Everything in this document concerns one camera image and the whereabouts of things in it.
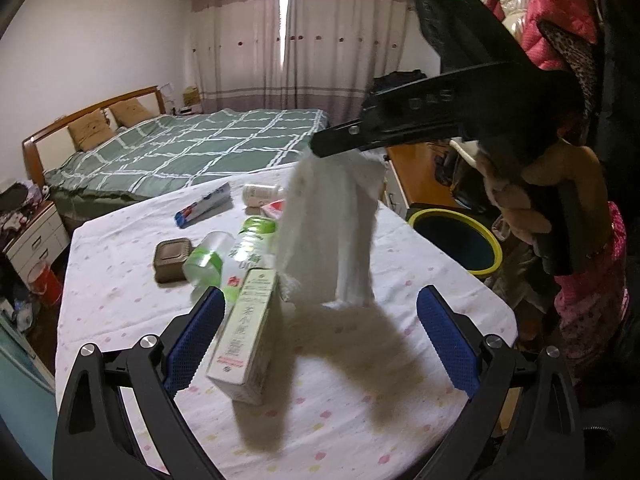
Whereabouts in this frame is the dark clutter on nightstand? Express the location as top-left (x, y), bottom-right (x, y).
top-left (0, 180), bottom-right (47, 233)

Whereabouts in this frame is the brown square plastic tray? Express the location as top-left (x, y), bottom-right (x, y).
top-left (153, 238), bottom-right (194, 285)

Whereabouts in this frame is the white paper tissue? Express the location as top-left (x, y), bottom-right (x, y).
top-left (275, 150), bottom-right (387, 312)

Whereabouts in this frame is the tan pillow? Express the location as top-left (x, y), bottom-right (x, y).
top-left (109, 99), bottom-right (159, 129)
top-left (67, 112), bottom-right (117, 152)

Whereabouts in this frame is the white green toothpaste box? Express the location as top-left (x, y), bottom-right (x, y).
top-left (206, 267), bottom-right (282, 406)

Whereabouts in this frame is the pink beige curtain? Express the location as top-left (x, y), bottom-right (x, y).
top-left (184, 0), bottom-right (425, 112)

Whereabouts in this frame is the wooden bed headboard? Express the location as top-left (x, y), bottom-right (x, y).
top-left (21, 85), bottom-right (167, 187)

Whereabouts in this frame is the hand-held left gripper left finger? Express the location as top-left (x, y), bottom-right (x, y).
top-left (52, 286), bottom-right (227, 480)

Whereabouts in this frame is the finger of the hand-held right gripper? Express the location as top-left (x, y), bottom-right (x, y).
top-left (309, 120), bottom-right (373, 159)

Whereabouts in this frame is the yellow rimmed trash bin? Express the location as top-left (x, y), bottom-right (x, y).
top-left (405, 203), bottom-right (503, 279)

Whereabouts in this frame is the dark clothes pile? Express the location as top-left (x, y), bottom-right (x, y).
top-left (372, 70), bottom-right (432, 95)

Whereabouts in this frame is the wooden desk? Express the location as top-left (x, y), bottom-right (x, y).
top-left (386, 140), bottom-right (463, 213)

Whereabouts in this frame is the pink strawberry box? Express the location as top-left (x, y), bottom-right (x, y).
top-left (259, 198), bottom-right (287, 221)

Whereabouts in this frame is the green label plastic bottle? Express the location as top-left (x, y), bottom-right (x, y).
top-left (222, 215), bottom-right (279, 306)

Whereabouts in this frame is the small white bottle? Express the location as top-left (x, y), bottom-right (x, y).
top-left (242, 183), bottom-right (287, 209)

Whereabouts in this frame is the person's right hand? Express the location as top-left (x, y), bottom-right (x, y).
top-left (475, 141), bottom-right (610, 261)

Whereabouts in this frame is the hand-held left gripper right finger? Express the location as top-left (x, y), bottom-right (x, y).
top-left (416, 285), bottom-right (586, 480)

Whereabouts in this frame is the red cup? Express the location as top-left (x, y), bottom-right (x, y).
top-left (27, 259), bottom-right (64, 307)

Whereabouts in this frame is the white nightstand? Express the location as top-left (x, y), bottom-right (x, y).
top-left (2, 200), bottom-right (71, 277)

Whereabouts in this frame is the blue red toothpaste box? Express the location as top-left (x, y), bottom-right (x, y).
top-left (174, 182), bottom-right (234, 230)

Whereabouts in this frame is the bed with green quilt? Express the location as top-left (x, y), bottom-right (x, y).
top-left (44, 108), bottom-right (331, 211)

